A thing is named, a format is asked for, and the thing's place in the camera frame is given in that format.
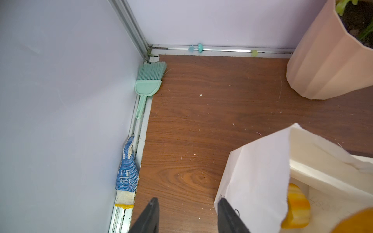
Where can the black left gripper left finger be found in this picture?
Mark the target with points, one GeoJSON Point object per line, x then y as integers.
{"type": "Point", "coordinates": [148, 221]}

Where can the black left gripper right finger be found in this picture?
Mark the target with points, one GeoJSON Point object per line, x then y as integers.
{"type": "Point", "coordinates": [228, 220]}

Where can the white printed paper gift bag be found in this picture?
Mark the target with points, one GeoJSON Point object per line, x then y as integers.
{"type": "Point", "coordinates": [257, 175]}

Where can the round yellow bun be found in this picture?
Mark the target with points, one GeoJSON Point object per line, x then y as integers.
{"type": "Point", "coordinates": [298, 215]}

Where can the ridged oval bread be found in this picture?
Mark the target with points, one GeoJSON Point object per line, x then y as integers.
{"type": "Point", "coordinates": [361, 222]}

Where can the blue white work glove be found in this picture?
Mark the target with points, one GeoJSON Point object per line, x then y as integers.
{"type": "Point", "coordinates": [127, 177]}

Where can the mint green hand brush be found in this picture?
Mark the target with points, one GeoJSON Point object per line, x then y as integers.
{"type": "Point", "coordinates": [148, 83]}

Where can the potted plant in pink pot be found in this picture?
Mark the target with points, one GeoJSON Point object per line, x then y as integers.
{"type": "Point", "coordinates": [329, 62]}

